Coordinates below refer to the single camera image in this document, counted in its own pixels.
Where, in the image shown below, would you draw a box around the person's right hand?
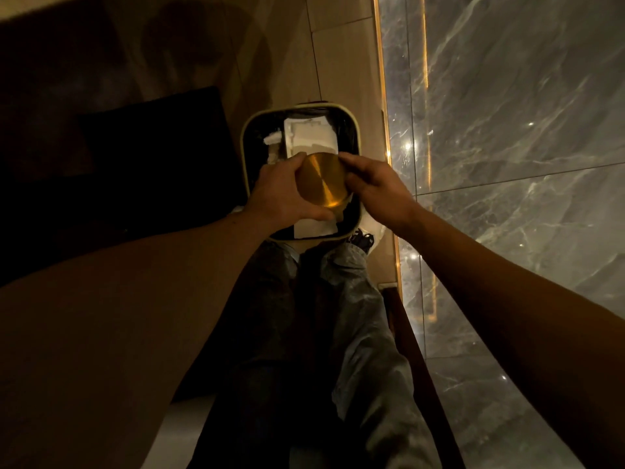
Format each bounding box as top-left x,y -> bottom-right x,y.
338,152 -> 422,236

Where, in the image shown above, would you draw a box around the person's left hand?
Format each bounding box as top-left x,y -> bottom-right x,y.
243,152 -> 337,236

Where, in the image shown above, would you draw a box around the round gold metal disc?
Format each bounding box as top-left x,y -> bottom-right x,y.
295,152 -> 354,210

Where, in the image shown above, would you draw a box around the person's right forearm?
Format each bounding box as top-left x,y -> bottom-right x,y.
401,205 -> 625,469

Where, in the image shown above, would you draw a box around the person's left forearm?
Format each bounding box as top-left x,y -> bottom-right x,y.
0,210 -> 274,469

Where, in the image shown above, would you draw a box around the white folded tissue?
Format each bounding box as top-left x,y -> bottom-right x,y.
293,217 -> 340,240

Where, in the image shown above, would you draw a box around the black and white shoe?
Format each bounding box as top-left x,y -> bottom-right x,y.
348,228 -> 387,255

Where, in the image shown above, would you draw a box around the large white crumpled paper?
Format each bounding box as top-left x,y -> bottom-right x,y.
283,116 -> 340,159

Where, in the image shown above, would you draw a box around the small white paper scrap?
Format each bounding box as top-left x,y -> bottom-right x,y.
263,131 -> 284,164

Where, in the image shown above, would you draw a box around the black square waste bin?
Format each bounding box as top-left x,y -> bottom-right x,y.
239,102 -> 363,242

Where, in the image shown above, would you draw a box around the gold metal trim strip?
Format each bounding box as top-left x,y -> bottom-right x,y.
372,0 -> 404,298

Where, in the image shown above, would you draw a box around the grey trousers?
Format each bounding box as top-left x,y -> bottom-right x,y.
188,239 -> 442,469

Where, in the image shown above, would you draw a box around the black cabinet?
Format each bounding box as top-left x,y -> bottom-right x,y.
0,87 -> 248,285

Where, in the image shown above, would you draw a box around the dark brown wooden ledge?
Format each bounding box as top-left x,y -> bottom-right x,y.
380,283 -> 465,469

